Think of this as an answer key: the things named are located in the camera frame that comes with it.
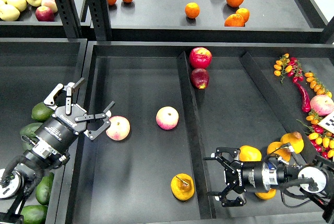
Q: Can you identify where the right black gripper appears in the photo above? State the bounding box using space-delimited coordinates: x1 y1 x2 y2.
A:
203 147 271 207

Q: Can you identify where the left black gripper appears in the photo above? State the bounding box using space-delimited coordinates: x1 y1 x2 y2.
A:
33 77 115 158

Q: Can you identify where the green avocado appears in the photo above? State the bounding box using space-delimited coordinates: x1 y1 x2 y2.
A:
35 172 54 205
31 102 54 122

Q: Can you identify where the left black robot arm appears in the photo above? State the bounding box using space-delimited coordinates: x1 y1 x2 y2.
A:
1 78 115 223

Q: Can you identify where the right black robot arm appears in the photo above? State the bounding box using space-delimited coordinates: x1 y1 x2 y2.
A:
204 143 333 223

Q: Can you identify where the green avocado top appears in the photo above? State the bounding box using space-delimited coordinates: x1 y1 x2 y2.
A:
31 102 54 122

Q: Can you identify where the yellow pear bottom of pile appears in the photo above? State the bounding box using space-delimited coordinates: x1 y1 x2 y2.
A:
255 188 277 200

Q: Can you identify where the yellow pear in middle tray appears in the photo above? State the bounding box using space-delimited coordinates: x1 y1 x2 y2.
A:
170 173 195 201

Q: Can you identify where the pink apple left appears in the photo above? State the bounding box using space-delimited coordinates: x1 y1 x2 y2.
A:
106 115 130 141

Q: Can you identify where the pink apple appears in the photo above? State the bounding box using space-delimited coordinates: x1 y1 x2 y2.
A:
156 106 179 130
106 115 130 141

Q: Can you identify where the black left tray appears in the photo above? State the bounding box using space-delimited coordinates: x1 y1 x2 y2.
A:
1 38 87 223

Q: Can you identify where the black tray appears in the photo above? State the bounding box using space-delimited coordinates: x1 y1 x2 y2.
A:
70 42 333 223
1 38 87 223

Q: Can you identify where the pink apple centre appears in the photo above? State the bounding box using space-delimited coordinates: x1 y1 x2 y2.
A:
156 106 179 130

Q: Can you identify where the black centre tray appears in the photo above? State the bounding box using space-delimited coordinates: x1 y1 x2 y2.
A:
70 42 333 223

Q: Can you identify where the cherry tomato bunch lower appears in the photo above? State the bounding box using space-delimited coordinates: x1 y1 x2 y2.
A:
297 113 333 161

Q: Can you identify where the cherry tomato bunch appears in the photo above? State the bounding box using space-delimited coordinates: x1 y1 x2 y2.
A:
273 53 304 83
297 113 333 161

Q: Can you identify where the dark red apple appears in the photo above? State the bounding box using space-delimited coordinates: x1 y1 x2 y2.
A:
190 68 209 89

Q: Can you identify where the red apple on shelf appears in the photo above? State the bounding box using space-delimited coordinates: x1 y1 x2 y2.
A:
35 6 54 22

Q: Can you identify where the red chili pepper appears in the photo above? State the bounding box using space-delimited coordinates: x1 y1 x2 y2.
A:
295 83 311 113

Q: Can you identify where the checkered marker card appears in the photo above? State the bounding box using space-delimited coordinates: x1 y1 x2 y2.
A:
318 111 334 133

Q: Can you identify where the pink apple right tray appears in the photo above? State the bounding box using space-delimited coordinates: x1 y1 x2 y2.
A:
310 95 333 116

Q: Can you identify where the bright red apple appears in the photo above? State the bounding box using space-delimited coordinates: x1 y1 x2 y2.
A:
189 47 212 69

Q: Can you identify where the cherry tomato bunch upper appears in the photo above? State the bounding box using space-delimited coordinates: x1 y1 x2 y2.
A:
273 53 304 83

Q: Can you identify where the orange on shelf centre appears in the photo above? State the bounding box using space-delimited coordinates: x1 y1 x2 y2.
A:
184 2 200 19

